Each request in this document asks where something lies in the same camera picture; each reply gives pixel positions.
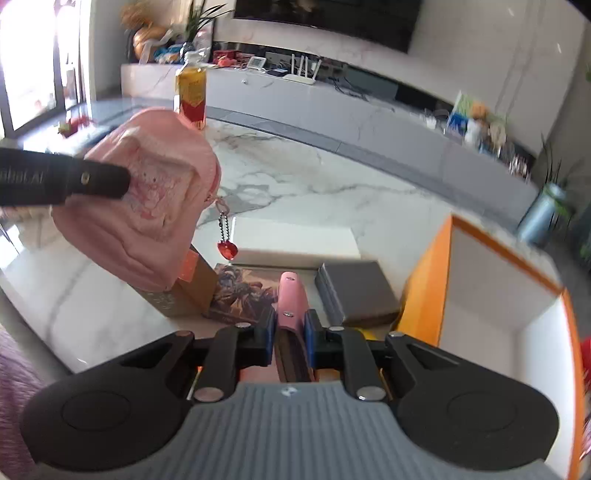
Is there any grey metal cylinder bin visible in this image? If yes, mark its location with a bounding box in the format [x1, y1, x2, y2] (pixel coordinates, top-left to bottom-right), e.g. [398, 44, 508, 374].
[517, 183, 570, 246]

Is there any white flat box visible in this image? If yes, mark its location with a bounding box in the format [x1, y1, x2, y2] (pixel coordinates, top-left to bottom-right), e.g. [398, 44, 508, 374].
[229, 217, 361, 270]

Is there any white marble tv cabinet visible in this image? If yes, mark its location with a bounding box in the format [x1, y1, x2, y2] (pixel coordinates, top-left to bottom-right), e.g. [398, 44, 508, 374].
[121, 62, 542, 205]

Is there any orange cardboard box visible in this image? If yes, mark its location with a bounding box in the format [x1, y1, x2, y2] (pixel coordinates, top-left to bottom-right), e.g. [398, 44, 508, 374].
[399, 215, 588, 480]

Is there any pink mini backpack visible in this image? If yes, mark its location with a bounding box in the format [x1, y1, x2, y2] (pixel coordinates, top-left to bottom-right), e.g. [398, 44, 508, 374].
[50, 107, 241, 292]

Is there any golden gourd ornament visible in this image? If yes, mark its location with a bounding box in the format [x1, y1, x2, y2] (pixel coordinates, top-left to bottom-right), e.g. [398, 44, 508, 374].
[133, 25, 170, 62]

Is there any red gift box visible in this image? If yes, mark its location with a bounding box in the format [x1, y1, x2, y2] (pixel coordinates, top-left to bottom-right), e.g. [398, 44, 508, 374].
[213, 48, 251, 68]

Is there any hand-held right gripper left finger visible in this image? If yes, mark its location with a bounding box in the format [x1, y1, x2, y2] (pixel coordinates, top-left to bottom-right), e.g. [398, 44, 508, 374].
[121, 308, 277, 403]

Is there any green houseplant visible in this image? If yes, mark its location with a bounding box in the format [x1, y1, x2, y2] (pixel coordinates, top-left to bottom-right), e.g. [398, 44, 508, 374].
[184, 4, 223, 47]

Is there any grey box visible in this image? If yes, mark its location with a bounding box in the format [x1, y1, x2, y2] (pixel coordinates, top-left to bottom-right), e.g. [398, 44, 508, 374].
[315, 261, 402, 326]

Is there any pink case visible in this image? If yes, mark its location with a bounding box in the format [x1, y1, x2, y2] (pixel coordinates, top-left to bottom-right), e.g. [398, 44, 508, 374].
[276, 271, 310, 384]

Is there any potted green plant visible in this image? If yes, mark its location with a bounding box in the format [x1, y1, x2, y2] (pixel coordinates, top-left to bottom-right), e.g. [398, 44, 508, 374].
[539, 133, 591, 222]

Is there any gold cardboard box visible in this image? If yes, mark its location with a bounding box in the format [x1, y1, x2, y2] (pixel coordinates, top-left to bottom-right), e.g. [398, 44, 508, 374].
[148, 244, 219, 319]

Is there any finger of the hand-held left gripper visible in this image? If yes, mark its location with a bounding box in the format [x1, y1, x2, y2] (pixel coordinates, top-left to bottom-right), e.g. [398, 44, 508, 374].
[65, 158, 132, 200]

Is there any white wifi router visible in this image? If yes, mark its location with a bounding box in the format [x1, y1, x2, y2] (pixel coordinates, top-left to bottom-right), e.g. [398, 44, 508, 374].
[281, 53, 324, 85]

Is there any illustrated box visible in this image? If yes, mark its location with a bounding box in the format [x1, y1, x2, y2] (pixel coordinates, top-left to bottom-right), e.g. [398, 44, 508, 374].
[203, 263, 279, 325]

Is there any dried flower bunch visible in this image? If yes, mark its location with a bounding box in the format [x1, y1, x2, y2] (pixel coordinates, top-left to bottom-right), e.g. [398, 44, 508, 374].
[121, 0, 158, 28]

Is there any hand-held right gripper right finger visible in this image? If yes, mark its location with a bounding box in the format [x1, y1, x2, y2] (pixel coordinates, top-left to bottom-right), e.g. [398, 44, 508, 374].
[302, 308, 456, 401]

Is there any black television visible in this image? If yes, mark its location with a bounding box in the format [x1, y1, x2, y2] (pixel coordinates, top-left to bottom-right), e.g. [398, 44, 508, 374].
[233, 0, 424, 54]

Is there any yellow drink bottle red label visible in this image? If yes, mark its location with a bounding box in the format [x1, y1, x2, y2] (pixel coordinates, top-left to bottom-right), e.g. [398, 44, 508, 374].
[174, 51, 208, 133]

